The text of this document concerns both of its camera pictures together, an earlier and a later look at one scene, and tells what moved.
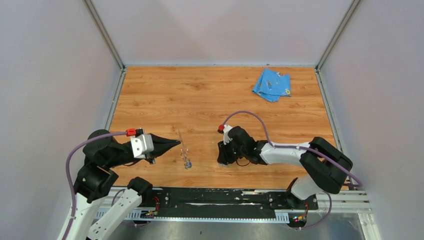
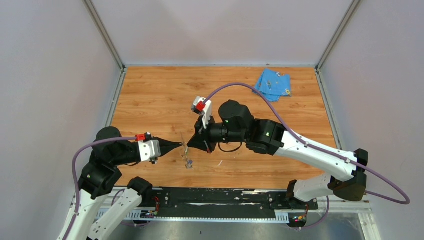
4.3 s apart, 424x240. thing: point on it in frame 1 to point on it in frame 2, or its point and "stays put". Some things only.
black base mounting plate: x=226 y=203 stays put
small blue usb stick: x=188 y=165 stays put
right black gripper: x=224 y=157 to x=201 y=140
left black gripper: x=161 y=145 stays put
